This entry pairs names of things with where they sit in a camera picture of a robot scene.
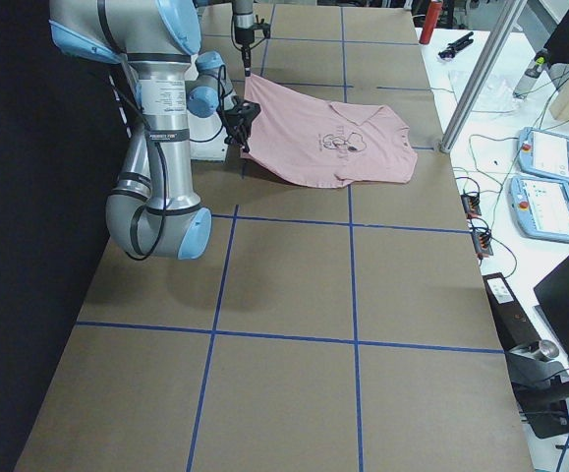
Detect aluminium frame post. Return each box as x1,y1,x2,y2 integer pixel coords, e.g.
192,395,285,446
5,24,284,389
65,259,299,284
439,0,528,153

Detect teach pendant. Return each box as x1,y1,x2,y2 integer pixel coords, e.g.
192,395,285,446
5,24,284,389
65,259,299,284
509,176,569,244
518,127,569,184

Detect upper teach pendant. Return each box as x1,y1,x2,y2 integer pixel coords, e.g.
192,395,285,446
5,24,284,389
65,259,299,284
518,127,569,184

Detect orange connector board lower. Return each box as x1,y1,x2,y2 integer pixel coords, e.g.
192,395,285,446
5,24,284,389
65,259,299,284
471,227,493,261

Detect brown paper table cover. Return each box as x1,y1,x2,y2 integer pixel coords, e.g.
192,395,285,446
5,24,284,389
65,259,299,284
17,5,533,471

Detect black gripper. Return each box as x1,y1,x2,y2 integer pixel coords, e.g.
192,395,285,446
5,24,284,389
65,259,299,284
219,97,261,153
233,25,256,77

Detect white column with base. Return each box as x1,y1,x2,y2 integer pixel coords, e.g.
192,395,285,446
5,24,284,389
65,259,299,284
186,48,237,161

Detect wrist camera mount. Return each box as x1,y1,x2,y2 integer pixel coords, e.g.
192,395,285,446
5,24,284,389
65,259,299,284
253,16,271,39

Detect black box device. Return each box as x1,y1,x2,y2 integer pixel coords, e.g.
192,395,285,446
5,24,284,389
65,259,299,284
483,272,541,351

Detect orange connector board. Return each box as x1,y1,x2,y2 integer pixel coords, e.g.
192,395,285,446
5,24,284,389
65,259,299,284
460,192,482,219
471,227,493,261

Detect lower teach pendant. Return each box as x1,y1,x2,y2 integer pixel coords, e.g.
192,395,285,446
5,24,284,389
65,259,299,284
509,176,569,244

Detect clear plastic bag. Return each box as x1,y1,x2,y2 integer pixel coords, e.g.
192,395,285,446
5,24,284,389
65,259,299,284
448,70,526,113

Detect black pliers tool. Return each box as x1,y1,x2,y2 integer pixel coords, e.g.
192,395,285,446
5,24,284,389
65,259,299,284
437,31,474,60

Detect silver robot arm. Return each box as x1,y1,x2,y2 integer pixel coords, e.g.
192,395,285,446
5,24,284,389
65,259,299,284
232,0,256,77
49,1,260,261

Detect grey spray bottle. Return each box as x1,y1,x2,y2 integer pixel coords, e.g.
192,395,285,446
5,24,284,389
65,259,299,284
512,48,550,99

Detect orange connector board upper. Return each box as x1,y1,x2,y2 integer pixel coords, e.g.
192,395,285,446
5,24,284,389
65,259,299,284
460,192,482,219

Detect pink snoopy t-shirt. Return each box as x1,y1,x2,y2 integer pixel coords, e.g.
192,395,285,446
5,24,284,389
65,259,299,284
244,75,418,189

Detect red bottle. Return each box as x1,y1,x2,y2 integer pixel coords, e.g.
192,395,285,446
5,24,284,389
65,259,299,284
419,0,443,45

